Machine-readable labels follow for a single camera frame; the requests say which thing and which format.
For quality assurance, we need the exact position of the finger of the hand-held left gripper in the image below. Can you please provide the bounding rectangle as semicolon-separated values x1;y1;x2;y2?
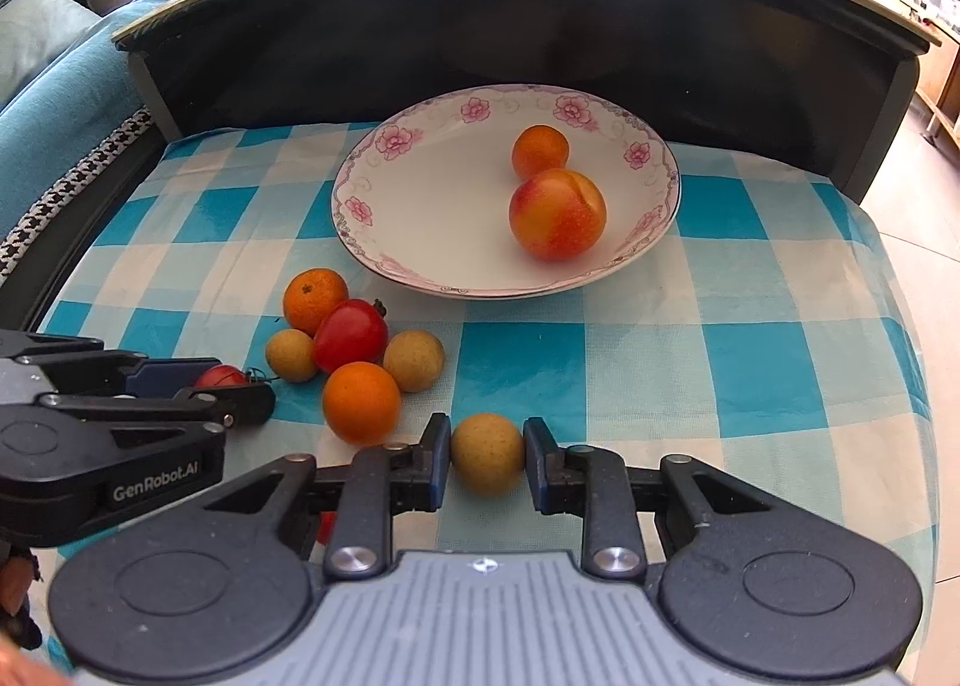
0;330;221;396
37;383;277;430

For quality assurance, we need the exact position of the red-yellow peach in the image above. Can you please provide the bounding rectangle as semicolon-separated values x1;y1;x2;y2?
508;168;607;262

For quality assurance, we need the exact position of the small orange mandarin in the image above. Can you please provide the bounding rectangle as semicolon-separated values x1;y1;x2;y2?
511;125;571;181

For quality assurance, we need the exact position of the large red tomato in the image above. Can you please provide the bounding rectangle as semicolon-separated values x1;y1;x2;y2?
312;299;391;375

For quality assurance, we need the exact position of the dark coffee table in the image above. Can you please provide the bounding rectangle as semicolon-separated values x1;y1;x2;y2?
112;0;942;203

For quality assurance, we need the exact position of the wooden shelf unit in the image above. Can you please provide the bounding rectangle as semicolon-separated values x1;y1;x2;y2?
892;0;960;151

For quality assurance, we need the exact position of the grey-green cushion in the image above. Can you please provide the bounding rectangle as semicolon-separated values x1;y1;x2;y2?
0;0;102;106

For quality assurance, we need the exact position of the person's left hand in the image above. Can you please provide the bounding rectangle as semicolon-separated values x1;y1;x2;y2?
0;547;59;686

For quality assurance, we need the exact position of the blue blanket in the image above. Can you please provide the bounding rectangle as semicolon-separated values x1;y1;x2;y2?
0;0;252;241

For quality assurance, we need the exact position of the blue white checked cloth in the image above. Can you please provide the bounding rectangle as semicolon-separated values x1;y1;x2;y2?
34;123;938;657

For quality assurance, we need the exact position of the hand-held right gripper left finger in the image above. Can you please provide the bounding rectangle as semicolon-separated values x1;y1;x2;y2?
199;414;452;580

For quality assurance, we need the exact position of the white floral plate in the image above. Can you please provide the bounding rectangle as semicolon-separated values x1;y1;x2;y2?
331;84;683;301

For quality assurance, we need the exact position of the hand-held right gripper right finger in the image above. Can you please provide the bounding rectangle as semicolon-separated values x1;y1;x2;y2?
523;417;781;580

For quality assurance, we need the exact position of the tan longan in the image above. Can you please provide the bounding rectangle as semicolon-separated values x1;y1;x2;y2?
451;413;527;498
265;329;319;382
382;329;446;393

